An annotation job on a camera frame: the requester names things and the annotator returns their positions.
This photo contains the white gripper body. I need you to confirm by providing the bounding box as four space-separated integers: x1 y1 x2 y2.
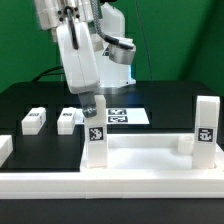
56 22 99 94

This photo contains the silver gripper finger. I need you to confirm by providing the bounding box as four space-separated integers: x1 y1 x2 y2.
79 91 97 118

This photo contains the white desk top tray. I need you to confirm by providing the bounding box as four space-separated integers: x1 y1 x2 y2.
80 133 224 173

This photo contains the fiducial marker sheet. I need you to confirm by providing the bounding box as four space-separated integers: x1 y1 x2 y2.
75 107 150 126

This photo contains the white left fence piece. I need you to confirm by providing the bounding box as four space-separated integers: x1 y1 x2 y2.
0 135 13 167

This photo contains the black cable hose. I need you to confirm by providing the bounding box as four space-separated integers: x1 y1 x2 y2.
31 65 66 83

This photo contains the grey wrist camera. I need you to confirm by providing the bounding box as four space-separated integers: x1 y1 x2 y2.
109 43 136 65

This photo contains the braided grey camera cable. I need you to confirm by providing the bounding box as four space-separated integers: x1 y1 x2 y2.
89 0 134 48

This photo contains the white front fence rail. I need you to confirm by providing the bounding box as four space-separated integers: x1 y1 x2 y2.
0 171 224 199

